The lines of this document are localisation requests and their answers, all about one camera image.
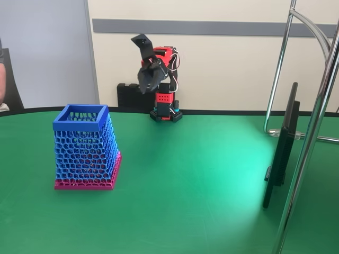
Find person's bare forearm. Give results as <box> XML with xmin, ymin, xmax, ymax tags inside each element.
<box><xmin>0</xmin><ymin>38</ymin><xmax>7</xmax><ymax>105</ymax></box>

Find blue and pink mesh basket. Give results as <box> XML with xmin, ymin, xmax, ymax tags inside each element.
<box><xmin>52</xmin><ymin>103</ymin><xmax>123</xmax><ymax>191</ymax></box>

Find black plastic tool case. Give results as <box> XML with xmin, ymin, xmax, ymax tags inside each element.
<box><xmin>117</xmin><ymin>82</ymin><xmax>157</xmax><ymax>108</ymax></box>

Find thin chrome tube stand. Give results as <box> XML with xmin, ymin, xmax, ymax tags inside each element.
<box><xmin>263</xmin><ymin>0</ymin><xmax>339</xmax><ymax>145</ymax></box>

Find green table cloth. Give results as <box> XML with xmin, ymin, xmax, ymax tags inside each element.
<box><xmin>0</xmin><ymin>105</ymin><xmax>339</xmax><ymax>254</ymax></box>

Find black LED light panel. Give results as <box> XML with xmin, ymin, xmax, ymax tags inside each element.
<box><xmin>262</xmin><ymin>81</ymin><xmax>301</xmax><ymax>210</ymax></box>

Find thick chrome pole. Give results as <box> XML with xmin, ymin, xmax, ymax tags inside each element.
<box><xmin>271</xmin><ymin>25</ymin><xmax>339</xmax><ymax>254</ymax></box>

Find white and red servo cables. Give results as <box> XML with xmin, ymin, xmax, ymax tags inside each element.
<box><xmin>166</xmin><ymin>47</ymin><xmax>184</xmax><ymax>94</ymax></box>

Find camera board on black bracket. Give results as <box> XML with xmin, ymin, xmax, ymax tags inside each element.
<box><xmin>130</xmin><ymin>33</ymin><xmax>157</xmax><ymax>63</ymax></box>

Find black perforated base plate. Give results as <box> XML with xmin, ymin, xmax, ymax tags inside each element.
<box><xmin>149</xmin><ymin>108</ymin><xmax>184</xmax><ymax>123</ymax></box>

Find gray wall rail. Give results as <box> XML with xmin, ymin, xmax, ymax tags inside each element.
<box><xmin>92</xmin><ymin>18</ymin><xmax>339</xmax><ymax>38</ymax></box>

